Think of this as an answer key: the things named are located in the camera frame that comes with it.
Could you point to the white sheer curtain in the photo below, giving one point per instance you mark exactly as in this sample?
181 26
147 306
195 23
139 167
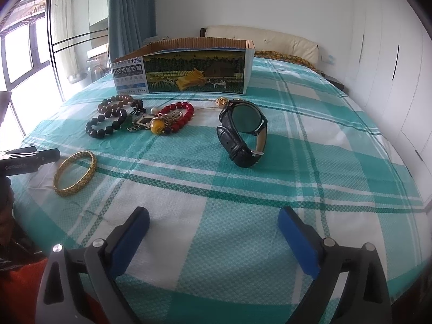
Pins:
62 30

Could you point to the window frame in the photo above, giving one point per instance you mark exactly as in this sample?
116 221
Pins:
32 47

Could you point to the cream pillow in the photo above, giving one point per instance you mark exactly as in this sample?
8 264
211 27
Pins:
270 40

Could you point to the person's orange clothing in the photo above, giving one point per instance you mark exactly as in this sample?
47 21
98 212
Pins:
20 293

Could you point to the dark nightstand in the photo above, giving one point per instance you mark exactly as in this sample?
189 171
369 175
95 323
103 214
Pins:
335 80

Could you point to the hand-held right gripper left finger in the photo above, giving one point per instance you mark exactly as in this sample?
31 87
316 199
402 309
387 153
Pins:
130 239

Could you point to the wall socket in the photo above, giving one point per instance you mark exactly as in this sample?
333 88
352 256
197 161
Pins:
327 59

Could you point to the washing machine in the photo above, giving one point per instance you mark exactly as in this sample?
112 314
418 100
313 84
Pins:
98 64

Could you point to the printed cardboard box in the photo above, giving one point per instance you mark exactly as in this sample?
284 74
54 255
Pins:
195 71

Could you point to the yellow floral quilt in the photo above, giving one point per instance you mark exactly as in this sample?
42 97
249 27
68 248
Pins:
287 58

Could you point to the blue curtain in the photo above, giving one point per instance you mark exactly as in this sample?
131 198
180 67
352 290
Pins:
130 10

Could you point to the black metal rack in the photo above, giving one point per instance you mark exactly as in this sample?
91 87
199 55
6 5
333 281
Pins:
51 40

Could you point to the dark wooden headboard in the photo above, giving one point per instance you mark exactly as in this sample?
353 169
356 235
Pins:
203 32

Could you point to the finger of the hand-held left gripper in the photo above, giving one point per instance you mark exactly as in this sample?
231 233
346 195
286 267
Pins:
47 157

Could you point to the teal plaid bed sheet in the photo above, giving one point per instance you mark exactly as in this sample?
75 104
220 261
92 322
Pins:
236 202

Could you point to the gold bangle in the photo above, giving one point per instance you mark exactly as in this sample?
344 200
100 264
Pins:
60 184

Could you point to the white wardrobe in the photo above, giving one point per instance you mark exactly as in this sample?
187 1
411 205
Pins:
395 74

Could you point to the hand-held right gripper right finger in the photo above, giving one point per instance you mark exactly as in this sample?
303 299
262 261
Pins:
297 239

